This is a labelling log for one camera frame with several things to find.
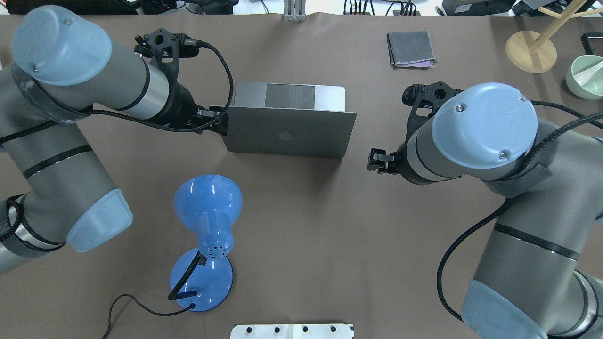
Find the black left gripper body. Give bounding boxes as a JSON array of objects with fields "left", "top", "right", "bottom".
[{"left": 167, "top": 83, "right": 203, "bottom": 129}]

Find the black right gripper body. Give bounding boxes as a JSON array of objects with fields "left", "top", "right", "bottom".
[{"left": 386, "top": 143, "right": 424, "bottom": 182}]

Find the grey laptop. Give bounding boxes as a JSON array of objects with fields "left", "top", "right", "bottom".
[{"left": 222, "top": 81, "right": 356, "bottom": 158}]

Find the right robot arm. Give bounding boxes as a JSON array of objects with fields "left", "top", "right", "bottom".
[{"left": 367, "top": 82, "right": 602, "bottom": 339}]

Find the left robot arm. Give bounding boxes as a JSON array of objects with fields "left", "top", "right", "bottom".
[{"left": 1, "top": 6, "right": 226, "bottom": 274}]

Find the grey folded cloth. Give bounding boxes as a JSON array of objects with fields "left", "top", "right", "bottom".
[{"left": 386, "top": 30, "right": 437, "bottom": 69}]

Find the blue desk lamp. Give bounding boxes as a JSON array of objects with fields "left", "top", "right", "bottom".
[{"left": 168, "top": 174, "right": 243, "bottom": 313}]

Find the wooden stand with round base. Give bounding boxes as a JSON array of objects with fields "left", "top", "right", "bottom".
[{"left": 505, "top": 0, "right": 603, "bottom": 74}]

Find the green bowl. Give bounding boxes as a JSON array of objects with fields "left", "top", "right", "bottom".
[{"left": 565, "top": 55, "right": 603, "bottom": 99}]

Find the braided left camera cable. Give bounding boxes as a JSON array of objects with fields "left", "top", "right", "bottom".
[{"left": 0, "top": 40, "right": 234, "bottom": 144}]

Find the braided camera cable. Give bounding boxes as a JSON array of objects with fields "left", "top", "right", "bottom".
[
  {"left": 0, "top": 40, "right": 234, "bottom": 144},
  {"left": 436, "top": 99, "right": 603, "bottom": 323}
]

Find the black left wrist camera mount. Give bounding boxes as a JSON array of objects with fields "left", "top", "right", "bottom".
[{"left": 134, "top": 29, "right": 200, "bottom": 87}]

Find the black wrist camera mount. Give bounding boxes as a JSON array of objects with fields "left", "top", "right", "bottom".
[
  {"left": 134, "top": 29, "right": 200, "bottom": 87},
  {"left": 401, "top": 81, "right": 463, "bottom": 141}
]

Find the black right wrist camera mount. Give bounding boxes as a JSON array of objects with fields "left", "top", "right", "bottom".
[{"left": 401, "top": 81, "right": 463, "bottom": 141}]

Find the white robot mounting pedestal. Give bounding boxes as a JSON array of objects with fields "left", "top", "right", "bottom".
[{"left": 230, "top": 323, "right": 355, "bottom": 339}]

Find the black lamp power cord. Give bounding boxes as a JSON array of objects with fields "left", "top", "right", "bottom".
[{"left": 101, "top": 294, "right": 196, "bottom": 339}]

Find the braided right camera cable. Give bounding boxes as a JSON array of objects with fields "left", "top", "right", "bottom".
[{"left": 436, "top": 99, "right": 603, "bottom": 323}]

